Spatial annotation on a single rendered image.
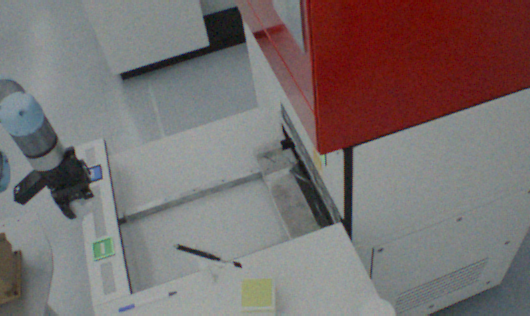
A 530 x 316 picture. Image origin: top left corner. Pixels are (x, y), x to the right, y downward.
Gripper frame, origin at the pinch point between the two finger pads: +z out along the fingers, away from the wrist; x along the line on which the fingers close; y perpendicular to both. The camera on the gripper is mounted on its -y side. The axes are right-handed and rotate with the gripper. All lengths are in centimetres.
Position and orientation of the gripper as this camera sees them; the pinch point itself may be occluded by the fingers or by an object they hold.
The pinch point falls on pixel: (77, 217)
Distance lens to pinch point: 125.6
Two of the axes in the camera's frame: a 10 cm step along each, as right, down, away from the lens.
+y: 9.4, -3.1, 1.3
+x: -3.2, -7.1, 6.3
